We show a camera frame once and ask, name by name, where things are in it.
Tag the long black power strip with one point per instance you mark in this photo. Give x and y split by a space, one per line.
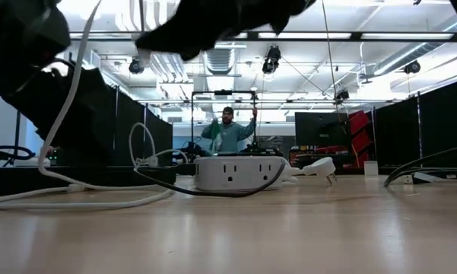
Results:
118 177

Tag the black station frame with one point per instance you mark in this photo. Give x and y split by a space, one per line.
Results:
223 93

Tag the black hanging camera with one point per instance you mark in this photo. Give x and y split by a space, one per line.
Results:
271 61
134 68
412 67
342 95

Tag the red shelving rack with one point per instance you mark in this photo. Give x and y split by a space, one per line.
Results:
359 141

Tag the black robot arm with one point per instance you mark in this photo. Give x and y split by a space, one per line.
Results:
192 150
7 153
270 151

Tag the white outlet cube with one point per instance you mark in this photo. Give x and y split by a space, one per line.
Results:
235 173

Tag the black monitor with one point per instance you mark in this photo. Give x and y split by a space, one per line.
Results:
321 129

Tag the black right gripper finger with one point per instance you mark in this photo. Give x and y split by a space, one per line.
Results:
197 40
182 24

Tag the person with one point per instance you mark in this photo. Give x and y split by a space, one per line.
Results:
232 135

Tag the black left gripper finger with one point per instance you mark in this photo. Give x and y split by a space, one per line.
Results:
57 110

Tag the green white cloth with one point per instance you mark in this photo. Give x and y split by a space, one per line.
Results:
216 137

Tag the silver air duct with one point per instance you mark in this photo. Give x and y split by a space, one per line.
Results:
218 61

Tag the black rig crossbar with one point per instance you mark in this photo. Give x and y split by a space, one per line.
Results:
355 37

